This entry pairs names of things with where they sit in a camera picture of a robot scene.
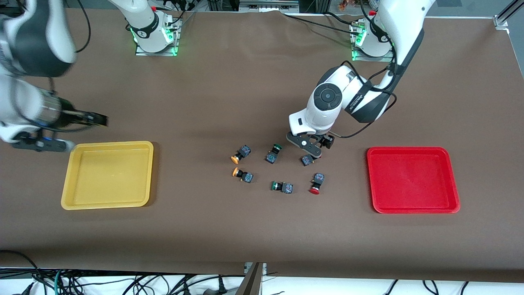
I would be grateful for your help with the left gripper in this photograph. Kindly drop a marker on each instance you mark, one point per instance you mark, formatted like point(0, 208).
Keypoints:
point(326, 141)

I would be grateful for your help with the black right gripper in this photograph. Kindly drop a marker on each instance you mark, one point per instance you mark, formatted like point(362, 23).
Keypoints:
point(73, 118)

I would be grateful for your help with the red push button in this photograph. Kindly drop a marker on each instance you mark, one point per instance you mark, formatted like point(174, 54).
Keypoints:
point(307, 160)
point(318, 179)

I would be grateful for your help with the yellow push button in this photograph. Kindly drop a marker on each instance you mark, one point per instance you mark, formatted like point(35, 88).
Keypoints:
point(244, 151)
point(247, 177)

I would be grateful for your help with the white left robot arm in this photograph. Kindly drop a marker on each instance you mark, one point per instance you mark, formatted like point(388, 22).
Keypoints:
point(405, 28)

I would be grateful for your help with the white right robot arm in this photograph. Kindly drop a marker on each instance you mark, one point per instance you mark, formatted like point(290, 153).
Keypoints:
point(143, 24)

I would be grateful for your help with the green push button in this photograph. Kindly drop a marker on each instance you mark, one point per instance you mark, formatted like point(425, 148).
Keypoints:
point(271, 157)
point(286, 188)

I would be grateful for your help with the yellow plastic tray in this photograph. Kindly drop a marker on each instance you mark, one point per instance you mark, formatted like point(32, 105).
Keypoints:
point(114, 184)

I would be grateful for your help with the red plastic tray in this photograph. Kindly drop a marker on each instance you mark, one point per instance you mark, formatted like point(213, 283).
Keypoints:
point(409, 184)

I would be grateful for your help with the brown table cover sheet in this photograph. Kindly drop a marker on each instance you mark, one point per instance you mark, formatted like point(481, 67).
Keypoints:
point(262, 229)

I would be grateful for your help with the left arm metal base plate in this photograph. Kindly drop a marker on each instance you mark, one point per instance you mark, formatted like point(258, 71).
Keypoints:
point(360, 55)

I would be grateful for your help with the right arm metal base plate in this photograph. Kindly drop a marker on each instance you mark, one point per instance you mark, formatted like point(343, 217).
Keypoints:
point(174, 41)

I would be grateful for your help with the grey metal frame bar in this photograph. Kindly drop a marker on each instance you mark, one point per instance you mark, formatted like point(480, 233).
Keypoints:
point(268, 3)

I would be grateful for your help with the grey table support post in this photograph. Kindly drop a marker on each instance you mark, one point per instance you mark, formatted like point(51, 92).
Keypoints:
point(254, 282)

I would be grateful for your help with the aluminium frame profile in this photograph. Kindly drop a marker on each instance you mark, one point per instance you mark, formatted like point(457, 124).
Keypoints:
point(501, 20)

